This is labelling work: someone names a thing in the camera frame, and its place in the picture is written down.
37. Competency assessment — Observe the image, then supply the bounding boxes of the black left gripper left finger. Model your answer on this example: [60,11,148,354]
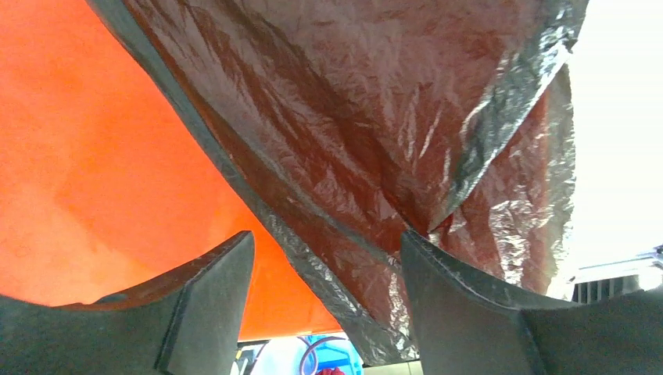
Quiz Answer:
[1,231,255,374]

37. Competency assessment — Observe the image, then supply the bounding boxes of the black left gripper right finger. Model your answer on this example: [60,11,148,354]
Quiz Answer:
[400,231,662,374]

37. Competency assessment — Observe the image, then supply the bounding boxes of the black plastic trash bag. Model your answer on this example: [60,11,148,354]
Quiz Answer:
[91,1,587,366]

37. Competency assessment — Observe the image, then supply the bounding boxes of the orange plastic trash bin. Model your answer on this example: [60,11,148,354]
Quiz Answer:
[1,1,339,341]

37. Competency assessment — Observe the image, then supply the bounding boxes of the bright blue folded cloth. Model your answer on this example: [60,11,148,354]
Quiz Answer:
[249,333,364,375]

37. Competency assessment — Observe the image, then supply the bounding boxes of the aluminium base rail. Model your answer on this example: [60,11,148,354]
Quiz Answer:
[570,245,662,304]

